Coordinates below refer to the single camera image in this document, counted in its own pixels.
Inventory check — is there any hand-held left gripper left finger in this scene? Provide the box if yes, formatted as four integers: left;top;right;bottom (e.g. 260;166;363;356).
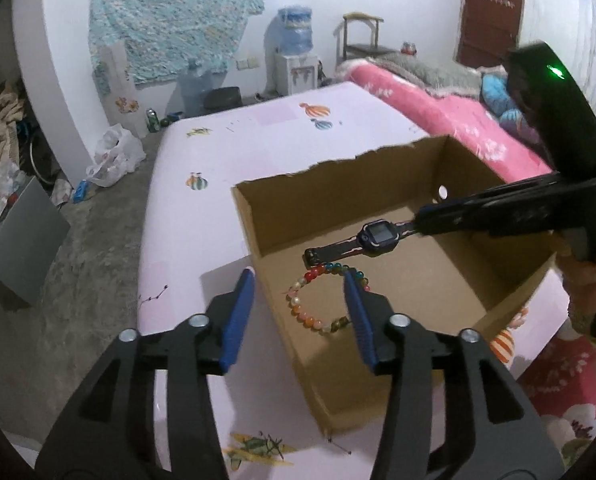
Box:
35;267;256;480

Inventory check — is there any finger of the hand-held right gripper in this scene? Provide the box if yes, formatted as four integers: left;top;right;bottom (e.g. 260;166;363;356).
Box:
416;204;555;239
416;171;565;222

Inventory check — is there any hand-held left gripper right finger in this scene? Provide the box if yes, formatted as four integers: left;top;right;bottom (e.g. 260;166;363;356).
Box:
342;267;566;480

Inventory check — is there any multicolour beaded bracelet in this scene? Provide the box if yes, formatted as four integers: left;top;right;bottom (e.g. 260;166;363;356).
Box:
285;262;371;333

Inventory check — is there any brown cardboard box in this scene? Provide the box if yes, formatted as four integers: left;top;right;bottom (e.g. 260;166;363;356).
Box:
230;134;559;433

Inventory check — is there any dark blue smartwatch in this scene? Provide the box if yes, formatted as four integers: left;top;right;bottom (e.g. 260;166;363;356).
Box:
304;217;424;268

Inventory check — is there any person's right hand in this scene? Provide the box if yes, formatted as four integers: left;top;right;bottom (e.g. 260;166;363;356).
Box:
557;254;596;334

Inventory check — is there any white printed table cover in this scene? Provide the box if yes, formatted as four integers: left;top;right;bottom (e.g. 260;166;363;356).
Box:
138;81;544;480

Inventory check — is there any pink flowered blanket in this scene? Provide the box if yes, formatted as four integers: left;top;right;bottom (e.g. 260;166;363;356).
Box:
345;57;596;461

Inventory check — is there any blue patterned pillow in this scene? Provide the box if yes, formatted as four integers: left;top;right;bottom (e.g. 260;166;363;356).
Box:
480;72;544;143

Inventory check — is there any grey blanket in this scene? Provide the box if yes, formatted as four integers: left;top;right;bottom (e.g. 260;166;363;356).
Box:
368;50;484;98

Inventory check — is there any red brown door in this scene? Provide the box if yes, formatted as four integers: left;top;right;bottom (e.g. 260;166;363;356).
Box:
455;0;526;68

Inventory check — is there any white plastic bag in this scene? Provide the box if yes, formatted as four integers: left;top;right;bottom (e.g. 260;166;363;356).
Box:
85;122;146;188

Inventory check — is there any black stool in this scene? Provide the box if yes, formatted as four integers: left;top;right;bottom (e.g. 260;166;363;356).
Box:
203;86;243;113

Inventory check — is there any wooden chair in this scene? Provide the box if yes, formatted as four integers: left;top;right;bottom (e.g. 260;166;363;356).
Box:
335;12;399;68

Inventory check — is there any clear blue water bottle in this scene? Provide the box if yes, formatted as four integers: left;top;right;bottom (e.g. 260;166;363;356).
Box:
178;57;214;116

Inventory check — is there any white water dispenser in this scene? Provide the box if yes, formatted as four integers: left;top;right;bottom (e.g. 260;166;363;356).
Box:
273;52;321;96

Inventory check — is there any grey board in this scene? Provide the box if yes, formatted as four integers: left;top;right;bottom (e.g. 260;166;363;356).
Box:
0;176;71;307

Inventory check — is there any white panel with stickers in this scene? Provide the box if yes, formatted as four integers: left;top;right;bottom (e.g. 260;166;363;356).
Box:
98;42;149;138

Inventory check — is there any pile of clothes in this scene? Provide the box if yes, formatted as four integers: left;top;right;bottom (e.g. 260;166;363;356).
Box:
0;80;29;171

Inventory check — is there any thin black star necklace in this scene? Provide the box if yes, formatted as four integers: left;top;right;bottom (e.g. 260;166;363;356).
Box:
140;284;170;306

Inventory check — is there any teal wall cloth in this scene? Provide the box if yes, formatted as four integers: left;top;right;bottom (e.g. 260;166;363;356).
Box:
89;0;265;83

